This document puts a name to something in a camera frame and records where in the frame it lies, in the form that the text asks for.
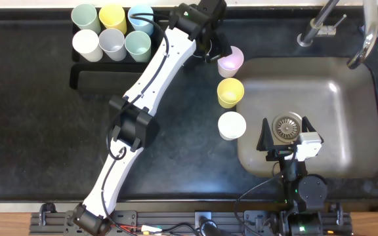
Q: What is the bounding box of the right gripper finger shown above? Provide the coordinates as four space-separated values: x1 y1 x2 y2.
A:
256 117 275 152
301 116 324 144

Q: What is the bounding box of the pink cup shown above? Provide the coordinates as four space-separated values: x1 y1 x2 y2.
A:
217 45 245 79

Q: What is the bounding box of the mounting rail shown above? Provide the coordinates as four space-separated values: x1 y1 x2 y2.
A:
30 202 354 236

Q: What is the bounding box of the black cable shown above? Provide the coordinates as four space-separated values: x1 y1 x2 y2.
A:
100 12 171 236
234 149 298 236

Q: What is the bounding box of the white cup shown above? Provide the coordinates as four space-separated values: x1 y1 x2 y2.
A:
217 111 247 142
72 29 104 63

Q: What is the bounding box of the green cup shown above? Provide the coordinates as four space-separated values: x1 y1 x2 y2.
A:
70 3 102 35
124 30 152 63

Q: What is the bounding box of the steel sink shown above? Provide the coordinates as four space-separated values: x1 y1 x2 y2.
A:
236 57 378 180

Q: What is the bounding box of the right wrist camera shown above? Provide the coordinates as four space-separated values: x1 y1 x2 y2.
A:
285 132 323 162

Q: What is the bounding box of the steel tap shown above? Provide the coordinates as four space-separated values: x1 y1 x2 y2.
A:
296 0 378 70

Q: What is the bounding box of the blue cup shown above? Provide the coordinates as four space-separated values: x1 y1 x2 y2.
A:
127 4 155 36

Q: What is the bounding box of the grey cup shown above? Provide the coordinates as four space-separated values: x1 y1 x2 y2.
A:
98 28 128 62

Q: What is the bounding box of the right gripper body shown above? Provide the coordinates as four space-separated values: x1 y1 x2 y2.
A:
266 146 297 162

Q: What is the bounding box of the yellow cup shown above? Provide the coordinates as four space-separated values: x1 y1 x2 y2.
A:
217 77 245 109
98 3 128 35

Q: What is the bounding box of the black tray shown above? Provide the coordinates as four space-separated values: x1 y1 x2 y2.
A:
69 8 170 96

